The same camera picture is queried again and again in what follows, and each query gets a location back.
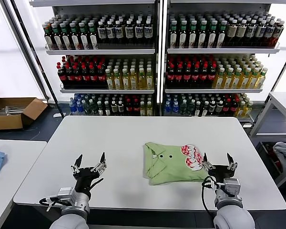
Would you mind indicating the red tea bottle white label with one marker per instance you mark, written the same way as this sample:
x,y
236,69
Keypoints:
x,y
278,32

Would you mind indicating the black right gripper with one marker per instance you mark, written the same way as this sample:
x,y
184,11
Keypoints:
x,y
220,173

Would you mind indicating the white-capped dark bottle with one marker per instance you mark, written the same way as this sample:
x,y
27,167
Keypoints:
x,y
205,110
197,110
212,108
219,108
100,110
120,109
107,110
114,109

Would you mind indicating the clear plastic packaging bundle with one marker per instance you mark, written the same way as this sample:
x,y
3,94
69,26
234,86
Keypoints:
x,y
13,110

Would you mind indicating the open cardboard box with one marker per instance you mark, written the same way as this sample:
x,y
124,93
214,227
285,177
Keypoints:
x,y
4,122

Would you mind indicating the grey framed side table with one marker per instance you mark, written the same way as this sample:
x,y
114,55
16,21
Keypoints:
x,y
284,100

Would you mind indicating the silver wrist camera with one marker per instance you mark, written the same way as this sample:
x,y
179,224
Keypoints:
x,y
65,195
231,187

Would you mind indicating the dark bottle with beige label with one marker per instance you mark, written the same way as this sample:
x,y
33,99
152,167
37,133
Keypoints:
x,y
241,31
232,31

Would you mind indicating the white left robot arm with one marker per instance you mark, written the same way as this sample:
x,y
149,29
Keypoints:
x,y
74,219

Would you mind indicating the dark bottle with blue label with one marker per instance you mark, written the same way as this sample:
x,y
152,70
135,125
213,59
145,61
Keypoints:
x,y
148,32
119,32
101,32
110,32
268,32
250,31
260,31
139,32
129,32

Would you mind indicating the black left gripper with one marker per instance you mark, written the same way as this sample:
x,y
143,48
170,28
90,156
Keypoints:
x,y
85,177

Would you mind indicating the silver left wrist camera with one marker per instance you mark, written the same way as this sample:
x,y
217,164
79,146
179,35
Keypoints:
x,y
65,195

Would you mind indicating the yellow drink bottle green label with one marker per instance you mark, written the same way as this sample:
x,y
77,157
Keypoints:
x,y
219,81
261,80
149,110
240,110
126,81
228,81
244,81
109,81
150,81
143,110
133,81
118,81
142,81
253,81
248,109
236,81

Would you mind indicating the light green polo shirt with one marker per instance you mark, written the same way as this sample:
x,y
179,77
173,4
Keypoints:
x,y
171,167

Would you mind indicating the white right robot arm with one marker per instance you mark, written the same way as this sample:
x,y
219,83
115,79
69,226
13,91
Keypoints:
x,y
233,217

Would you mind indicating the green-capped dark drink bottle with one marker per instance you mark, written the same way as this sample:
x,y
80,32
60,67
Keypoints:
x,y
66,39
173,36
202,36
57,39
193,36
93,39
84,39
212,36
48,39
183,36
221,36
74,39

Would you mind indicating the blue drink bottle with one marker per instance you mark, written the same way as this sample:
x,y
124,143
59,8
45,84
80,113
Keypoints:
x,y
167,109
80,110
175,109
73,109

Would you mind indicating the white side table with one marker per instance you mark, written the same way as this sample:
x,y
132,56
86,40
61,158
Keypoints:
x,y
16,167

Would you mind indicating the white metal shelf rack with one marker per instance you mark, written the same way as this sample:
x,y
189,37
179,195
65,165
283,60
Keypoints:
x,y
86,10
205,8

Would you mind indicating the small white paper scrap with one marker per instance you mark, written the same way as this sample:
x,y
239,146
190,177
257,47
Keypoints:
x,y
57,115

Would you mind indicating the red object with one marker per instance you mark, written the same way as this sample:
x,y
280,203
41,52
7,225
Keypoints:
x,y
269,150

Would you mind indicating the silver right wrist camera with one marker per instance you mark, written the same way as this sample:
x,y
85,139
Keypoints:
x,y
231,187

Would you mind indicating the red-capped cola bottle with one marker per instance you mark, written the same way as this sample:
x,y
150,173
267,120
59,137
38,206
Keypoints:
x,y
70,78
179,76
234,107
62,78
195,76
101,78
212,76
136,109
187,76
204,76
170,76
78,78
86,78
227,107
94,78

